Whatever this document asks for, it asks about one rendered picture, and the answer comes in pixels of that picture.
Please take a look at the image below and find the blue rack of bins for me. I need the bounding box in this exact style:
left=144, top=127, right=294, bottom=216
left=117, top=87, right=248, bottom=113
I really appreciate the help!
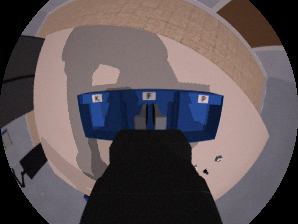
left=77, top=89, right=224, bottom=143

